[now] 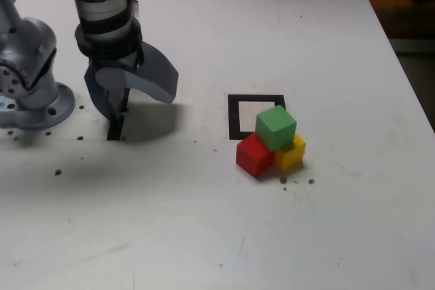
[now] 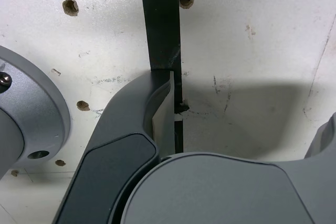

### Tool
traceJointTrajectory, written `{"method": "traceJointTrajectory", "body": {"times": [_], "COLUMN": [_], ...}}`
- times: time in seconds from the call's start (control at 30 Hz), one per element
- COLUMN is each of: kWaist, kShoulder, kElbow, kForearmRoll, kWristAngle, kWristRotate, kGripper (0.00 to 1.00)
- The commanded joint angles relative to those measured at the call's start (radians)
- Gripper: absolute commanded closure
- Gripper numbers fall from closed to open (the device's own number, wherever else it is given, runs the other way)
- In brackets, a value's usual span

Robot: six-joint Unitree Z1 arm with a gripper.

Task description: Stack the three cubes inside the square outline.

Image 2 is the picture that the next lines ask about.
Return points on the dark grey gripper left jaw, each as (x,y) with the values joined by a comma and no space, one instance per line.
(115,155)

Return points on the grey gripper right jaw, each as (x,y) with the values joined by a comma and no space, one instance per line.
(223,190)

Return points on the black tape strip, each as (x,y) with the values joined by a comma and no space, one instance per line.
(161,24)

